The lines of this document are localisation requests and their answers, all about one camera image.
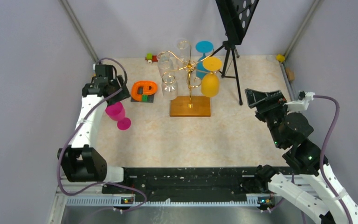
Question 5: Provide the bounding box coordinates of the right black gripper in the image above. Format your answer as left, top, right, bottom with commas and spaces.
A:
244, 88, 289, 147

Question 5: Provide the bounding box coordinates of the pink wine glass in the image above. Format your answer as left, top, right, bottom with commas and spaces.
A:
105, 102, 131, 131

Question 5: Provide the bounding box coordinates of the yellow wine glass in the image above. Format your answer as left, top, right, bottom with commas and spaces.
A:
201, 56, 222, 98

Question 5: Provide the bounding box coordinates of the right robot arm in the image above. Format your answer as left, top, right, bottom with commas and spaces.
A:
245, 89, 358, 224

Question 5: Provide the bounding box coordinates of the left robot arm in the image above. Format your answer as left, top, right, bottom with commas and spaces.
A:
57, 75, 131, 193

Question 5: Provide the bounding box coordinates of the clear wine glass left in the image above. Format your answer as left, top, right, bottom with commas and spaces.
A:
157, 52, 174, 77

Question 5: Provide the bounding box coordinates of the clear wine glass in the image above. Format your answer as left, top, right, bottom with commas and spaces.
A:
157, 52, 174, 77
162, 72, 179, 100
177, 38, 191, 68

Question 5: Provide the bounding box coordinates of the clear wine glass front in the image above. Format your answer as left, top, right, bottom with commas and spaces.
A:
162, 72, 179, 100

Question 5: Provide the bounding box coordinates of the gold wine glass rack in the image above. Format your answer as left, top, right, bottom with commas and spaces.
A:
166, 51, 213, 117

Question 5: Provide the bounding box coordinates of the blue wine glass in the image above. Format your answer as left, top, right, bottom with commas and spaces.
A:
195, 41, 213, 79

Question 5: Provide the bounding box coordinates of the clear wine glass back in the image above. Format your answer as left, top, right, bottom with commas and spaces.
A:
177, 38, 191, 68

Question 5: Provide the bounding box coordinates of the orange tape dispenser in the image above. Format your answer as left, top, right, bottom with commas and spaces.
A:
131, 81, 158, 101

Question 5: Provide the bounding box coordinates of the dark plate with blocks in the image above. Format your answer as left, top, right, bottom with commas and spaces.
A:
131, 94, 155, 103

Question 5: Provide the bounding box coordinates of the yellow corner clamp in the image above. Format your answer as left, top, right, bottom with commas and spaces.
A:
275, 54, 286, 63

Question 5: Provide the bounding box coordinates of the small toy car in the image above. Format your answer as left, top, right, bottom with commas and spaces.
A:
145, 53, 158, 64

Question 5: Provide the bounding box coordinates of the black music stand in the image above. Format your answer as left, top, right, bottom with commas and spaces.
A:
212, 0, 259, 105

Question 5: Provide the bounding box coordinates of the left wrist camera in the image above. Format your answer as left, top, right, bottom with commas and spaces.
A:
93, 64, 117, 79

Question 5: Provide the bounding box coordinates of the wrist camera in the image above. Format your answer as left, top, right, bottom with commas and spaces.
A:
93, 64, 117, 79
285, 91, 315, 112

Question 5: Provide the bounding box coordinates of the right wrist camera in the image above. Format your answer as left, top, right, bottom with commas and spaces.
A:
285, 91, 315, 112

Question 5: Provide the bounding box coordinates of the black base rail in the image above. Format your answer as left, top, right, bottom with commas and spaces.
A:
102, 166, 269, 204

